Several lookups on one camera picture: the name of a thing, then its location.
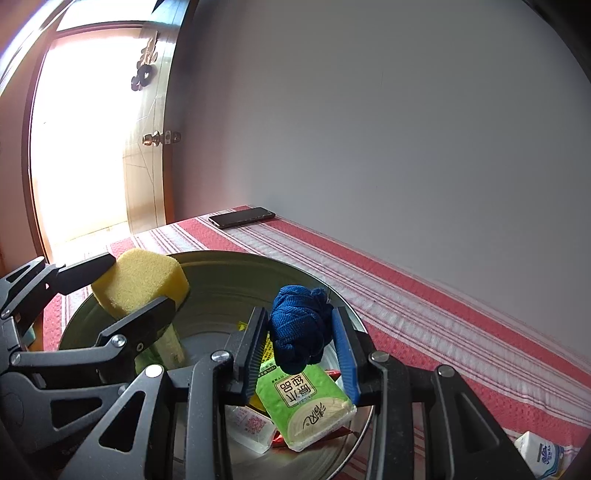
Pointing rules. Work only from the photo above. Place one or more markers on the wooden door with knob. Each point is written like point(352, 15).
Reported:
point(147, 194)

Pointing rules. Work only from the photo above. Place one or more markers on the black smartphone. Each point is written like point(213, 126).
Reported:
point(242, 217)

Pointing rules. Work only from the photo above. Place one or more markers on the blue cloth ball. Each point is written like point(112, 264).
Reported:
point(295, 323)

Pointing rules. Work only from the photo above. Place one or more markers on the red striped bedsheet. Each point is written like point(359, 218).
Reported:
point(415, 323)

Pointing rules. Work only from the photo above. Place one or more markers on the white tissue pack blue print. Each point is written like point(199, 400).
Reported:
point(540, 454)

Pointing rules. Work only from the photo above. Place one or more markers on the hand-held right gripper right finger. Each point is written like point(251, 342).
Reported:
point(345, 357)

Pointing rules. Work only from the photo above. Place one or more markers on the green tissue pack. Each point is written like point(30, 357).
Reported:
point(300, 406)

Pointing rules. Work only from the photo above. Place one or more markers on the white tissue pack red print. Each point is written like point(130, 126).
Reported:
point(251, 427)

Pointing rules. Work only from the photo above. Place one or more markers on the dark door ornament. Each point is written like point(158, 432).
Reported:
point(144, 60)

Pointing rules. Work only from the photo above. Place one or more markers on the round metal tin bucket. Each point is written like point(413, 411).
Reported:
point(221, 295)

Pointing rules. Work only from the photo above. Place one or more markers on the brass door knob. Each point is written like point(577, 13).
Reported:
point(154, 138)

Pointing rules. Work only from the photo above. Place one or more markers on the yellow sponge with green scourer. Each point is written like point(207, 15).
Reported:
point(174, 344)

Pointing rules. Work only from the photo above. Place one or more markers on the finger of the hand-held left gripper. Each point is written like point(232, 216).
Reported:
point(83, 273)
point(138, 323)

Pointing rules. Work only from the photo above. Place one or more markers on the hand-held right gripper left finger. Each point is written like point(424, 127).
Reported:
point(253, 364)

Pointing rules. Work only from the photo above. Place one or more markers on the plain yellow sponge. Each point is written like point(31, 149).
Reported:
point(138, 281)

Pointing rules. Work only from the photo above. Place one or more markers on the yellow snack packet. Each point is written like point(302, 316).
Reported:
point(268, 354)

